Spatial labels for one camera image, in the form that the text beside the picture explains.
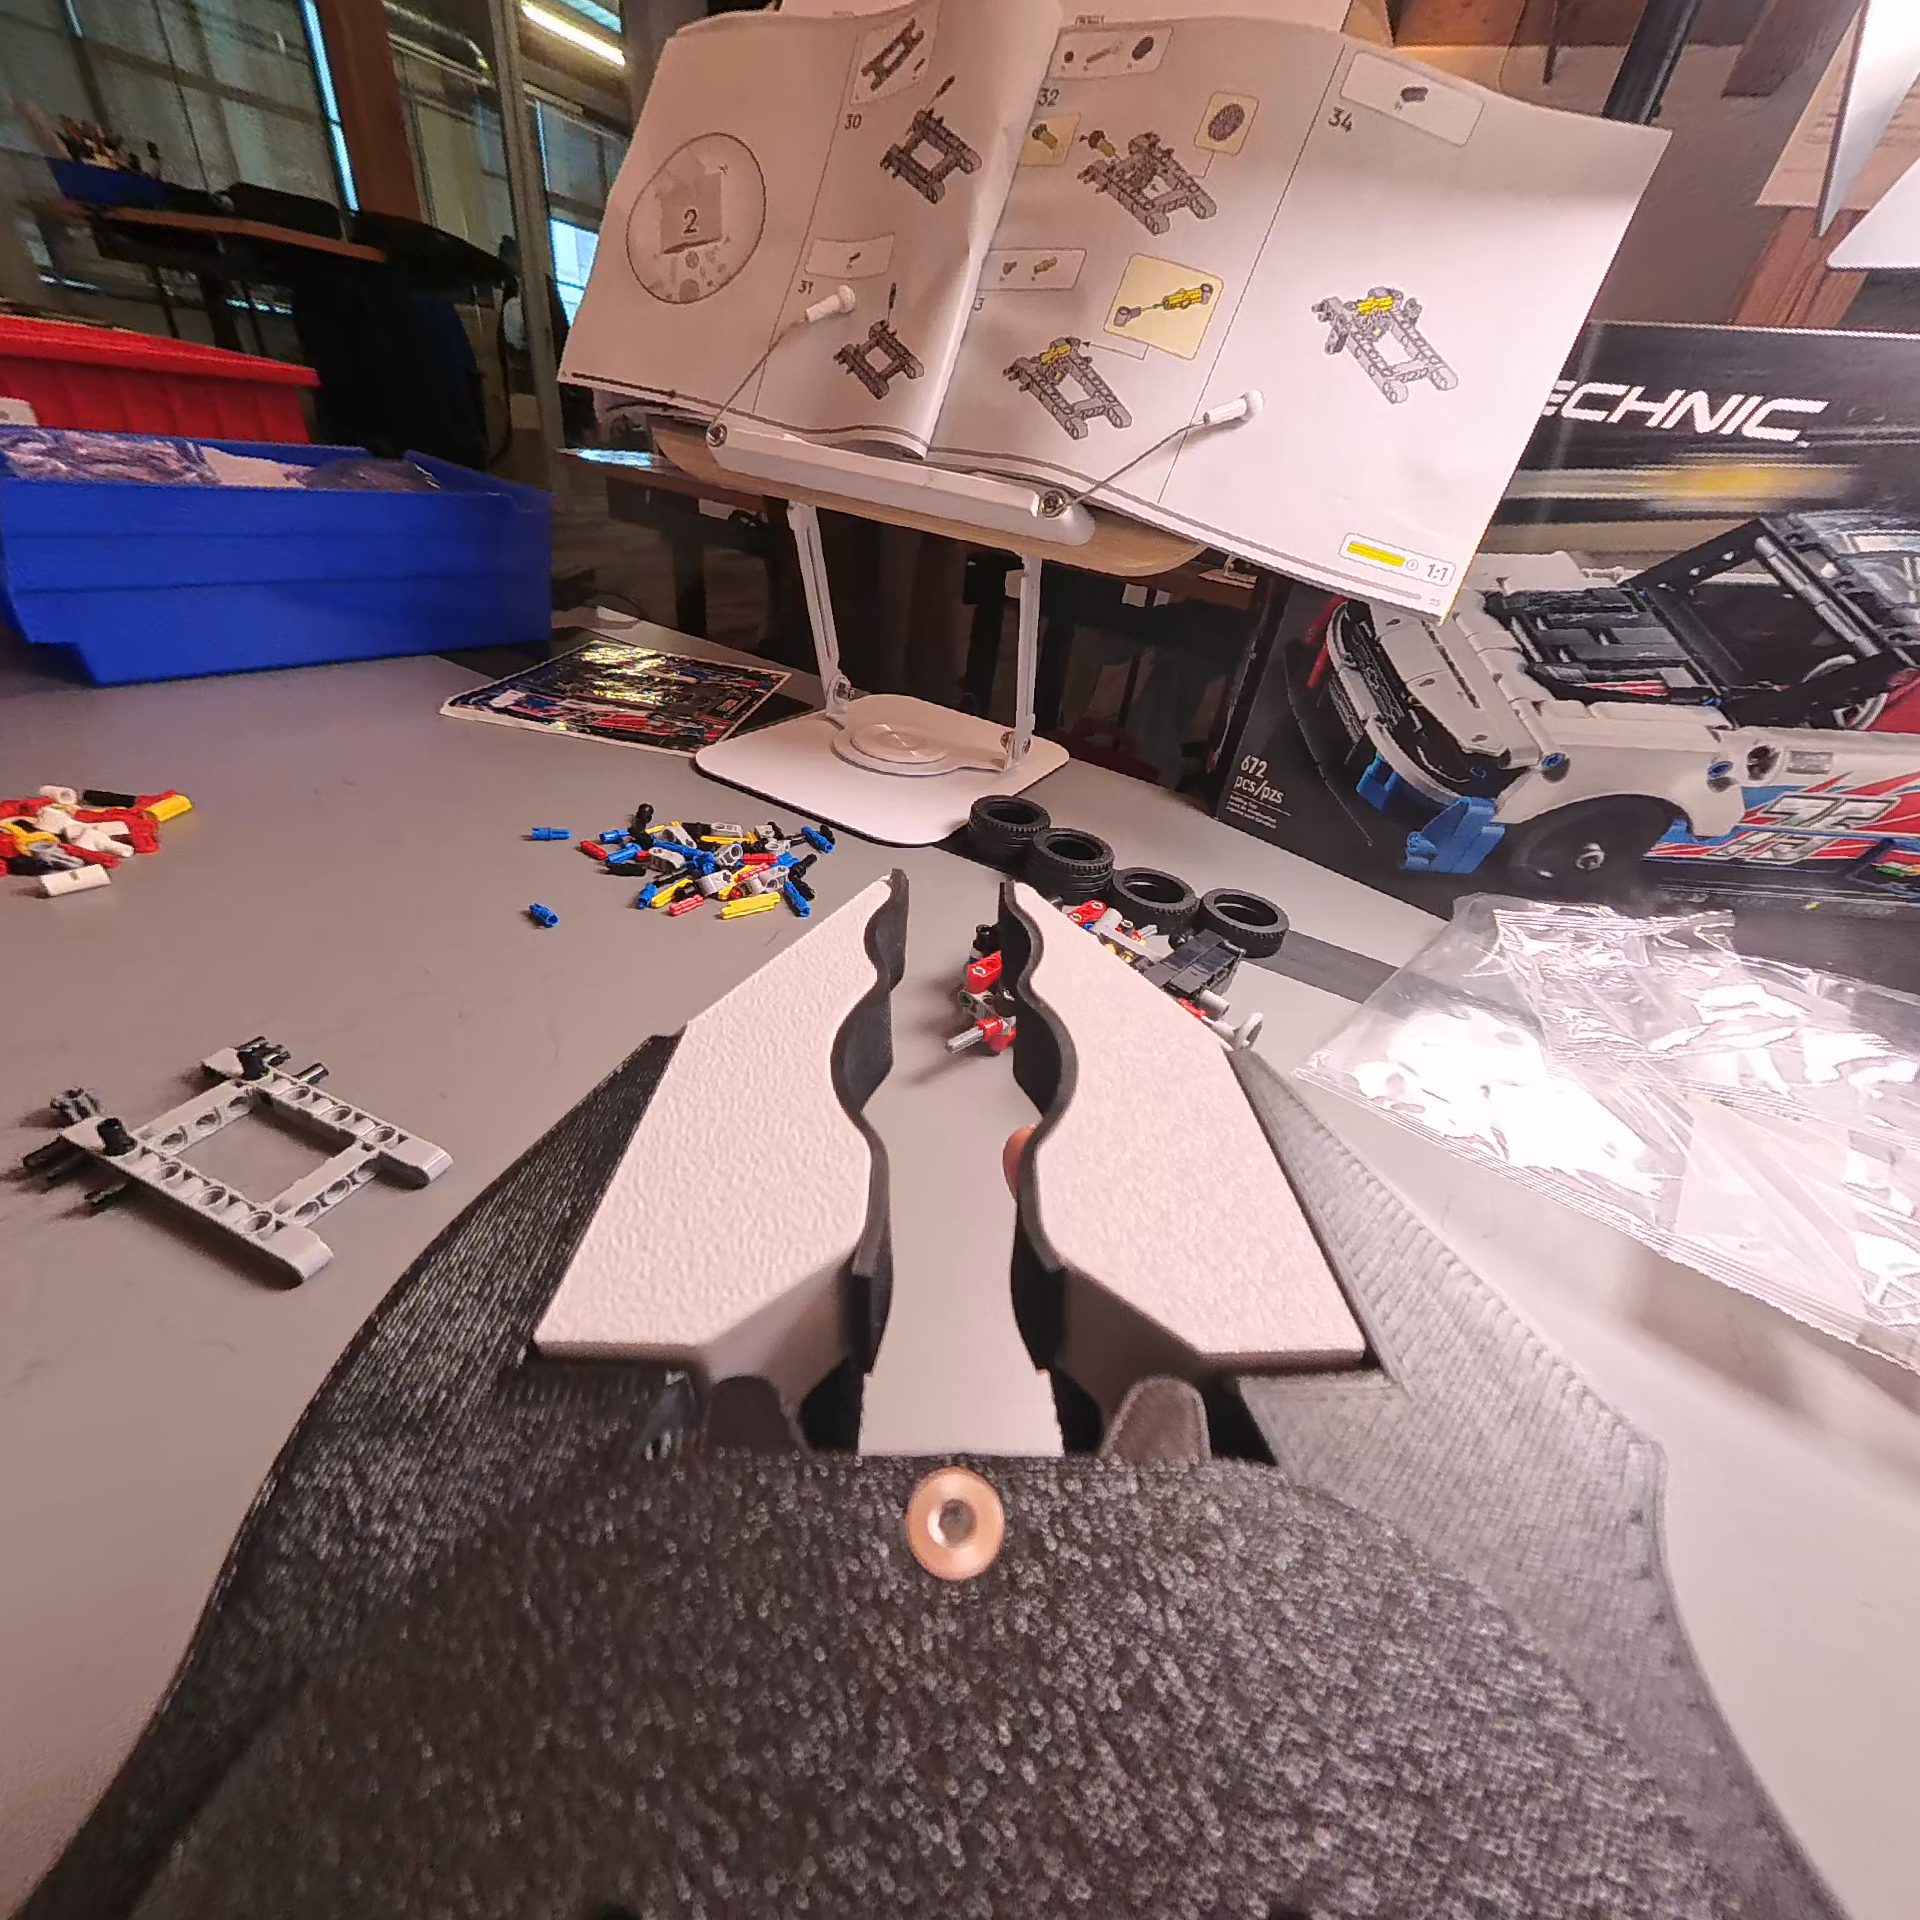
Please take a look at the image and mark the blue plastic bin with bags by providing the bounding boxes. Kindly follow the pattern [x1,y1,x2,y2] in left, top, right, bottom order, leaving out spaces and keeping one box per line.
[0,428,552,689]

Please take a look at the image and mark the cluster of red black lego parts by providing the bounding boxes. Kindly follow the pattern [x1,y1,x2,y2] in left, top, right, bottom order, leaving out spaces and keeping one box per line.
[944,897,1265,1058]

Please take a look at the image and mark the pile of small colourful lego pins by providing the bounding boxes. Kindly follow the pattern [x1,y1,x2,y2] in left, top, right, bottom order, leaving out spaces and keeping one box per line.
[575,804,836,922]

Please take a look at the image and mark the clear plastic bags of lego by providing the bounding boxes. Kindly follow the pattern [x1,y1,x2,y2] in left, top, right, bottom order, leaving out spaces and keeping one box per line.
[0,428,453,497]

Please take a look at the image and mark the grey lego frame assembly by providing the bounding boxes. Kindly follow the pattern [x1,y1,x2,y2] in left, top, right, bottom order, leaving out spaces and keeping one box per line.
[21,1037,453,1290]

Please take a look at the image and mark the empty clear plastic bag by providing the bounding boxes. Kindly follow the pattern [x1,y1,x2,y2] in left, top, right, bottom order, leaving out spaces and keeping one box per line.
[1296,897,1920,1370]

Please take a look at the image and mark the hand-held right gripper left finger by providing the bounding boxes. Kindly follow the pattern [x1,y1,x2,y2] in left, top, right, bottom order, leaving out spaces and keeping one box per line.
[532,867,911,1457]

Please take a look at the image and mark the red plastic bin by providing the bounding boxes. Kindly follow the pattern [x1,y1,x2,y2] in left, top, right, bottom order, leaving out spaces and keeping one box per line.
[0,315,319,443]

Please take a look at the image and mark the pile of red white lego pieces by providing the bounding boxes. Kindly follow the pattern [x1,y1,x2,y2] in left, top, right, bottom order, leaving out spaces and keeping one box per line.
[0,785,194,899]

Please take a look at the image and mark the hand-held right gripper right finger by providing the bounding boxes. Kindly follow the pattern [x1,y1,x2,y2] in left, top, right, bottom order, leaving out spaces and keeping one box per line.
[993,881,1368,1460]

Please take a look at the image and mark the dark background table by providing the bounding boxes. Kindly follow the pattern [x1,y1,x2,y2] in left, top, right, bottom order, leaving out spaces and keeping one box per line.
[46,187,511,324]

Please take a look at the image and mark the lego set box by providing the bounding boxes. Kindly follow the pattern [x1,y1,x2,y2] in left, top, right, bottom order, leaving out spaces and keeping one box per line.
[1212,320,1920,932]

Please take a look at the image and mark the lego sticker sheet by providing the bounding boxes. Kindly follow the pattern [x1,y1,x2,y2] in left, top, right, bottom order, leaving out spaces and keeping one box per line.
[438,637,793,756]

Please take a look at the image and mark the white book stand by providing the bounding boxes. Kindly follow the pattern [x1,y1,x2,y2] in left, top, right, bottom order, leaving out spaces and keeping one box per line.
[647,285,1263,845]

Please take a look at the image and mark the open lego instruction booklet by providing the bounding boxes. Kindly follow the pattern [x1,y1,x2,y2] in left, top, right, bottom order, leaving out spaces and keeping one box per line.
[558,0,1673,620]

